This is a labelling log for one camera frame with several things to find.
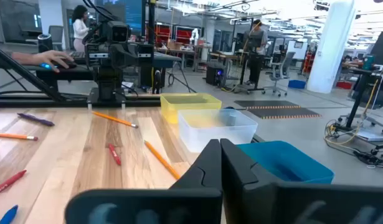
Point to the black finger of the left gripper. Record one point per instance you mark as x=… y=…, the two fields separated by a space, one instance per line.
x=118 y=56
x=130 y=56

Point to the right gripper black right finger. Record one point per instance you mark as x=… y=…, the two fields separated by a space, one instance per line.
x=272 y=205

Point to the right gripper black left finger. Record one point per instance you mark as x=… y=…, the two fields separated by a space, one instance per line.
x=197 y=205

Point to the orange pencil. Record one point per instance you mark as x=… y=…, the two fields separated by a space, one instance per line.
x=13 y=136
x=161 y=159
x=115 y=119

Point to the purple pen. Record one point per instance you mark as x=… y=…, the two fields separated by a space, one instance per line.
x=35 y=119

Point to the blue pen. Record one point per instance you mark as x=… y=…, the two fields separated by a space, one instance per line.
x=9 y=215

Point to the person's forearm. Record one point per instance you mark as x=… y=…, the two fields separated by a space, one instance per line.
x=23 y=57

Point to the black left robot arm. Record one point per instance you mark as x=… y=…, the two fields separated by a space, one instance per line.
x=109 y=82

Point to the dark operator desk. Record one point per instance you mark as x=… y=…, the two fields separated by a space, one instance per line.
x=73 y=74

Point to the black computer mouse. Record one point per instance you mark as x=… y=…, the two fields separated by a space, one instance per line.
x=68 y=65

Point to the person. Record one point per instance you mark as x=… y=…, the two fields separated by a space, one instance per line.
x=80 y=29
x=256 y=42

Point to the dark teal table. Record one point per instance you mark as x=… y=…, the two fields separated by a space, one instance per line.
x=166 y=60

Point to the monitor with blue screen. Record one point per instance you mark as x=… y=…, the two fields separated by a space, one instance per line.
x=133 y=15

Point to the person's hand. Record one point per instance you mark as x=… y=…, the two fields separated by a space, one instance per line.
x=51 y=57

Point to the blue plastic bin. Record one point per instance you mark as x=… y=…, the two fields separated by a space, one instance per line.
x=287 y=161

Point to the black cylinder speaker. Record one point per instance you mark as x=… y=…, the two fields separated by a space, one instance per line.
x=45 y=43

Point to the red shelf unit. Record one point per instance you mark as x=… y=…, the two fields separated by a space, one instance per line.
x=182 y=35

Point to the yellow plastic bin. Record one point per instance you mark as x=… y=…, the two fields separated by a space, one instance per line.
x=178 y=109

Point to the clear plastic bin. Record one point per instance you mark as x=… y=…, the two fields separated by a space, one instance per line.
x=210 y=133

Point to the black computer box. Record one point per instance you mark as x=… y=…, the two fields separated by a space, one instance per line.
x=215 y=76

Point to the black orange-striped floor mat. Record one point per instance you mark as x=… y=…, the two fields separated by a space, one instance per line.
x=283 y=112
x=267 y=104

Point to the black standing desk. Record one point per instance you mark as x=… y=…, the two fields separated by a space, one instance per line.
x=252 y=70

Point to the blue floor bin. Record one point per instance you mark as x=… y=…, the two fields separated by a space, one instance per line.
x=296 y=84

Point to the grey office chair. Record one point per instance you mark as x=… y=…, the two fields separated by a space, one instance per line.
x=281 y=70

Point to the red floor bin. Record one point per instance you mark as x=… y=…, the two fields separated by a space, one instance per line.
x=344 y=85

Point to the white pillar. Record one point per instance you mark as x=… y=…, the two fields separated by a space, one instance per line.
x=331 y=46

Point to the teal bottle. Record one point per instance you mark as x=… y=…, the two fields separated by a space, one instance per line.
x=368 y=62

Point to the black monitor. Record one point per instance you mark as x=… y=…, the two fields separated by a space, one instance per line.
x=381 y=48

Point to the black vertical post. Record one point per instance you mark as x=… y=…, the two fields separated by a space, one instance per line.
x=151 y=46

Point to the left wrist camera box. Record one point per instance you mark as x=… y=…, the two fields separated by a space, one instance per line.
x=119 y=32

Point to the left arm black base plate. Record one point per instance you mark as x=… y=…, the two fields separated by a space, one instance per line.
x=94 y=98

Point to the black aluminium rig frame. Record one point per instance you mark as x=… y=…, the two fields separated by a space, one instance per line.
x=38 y=101

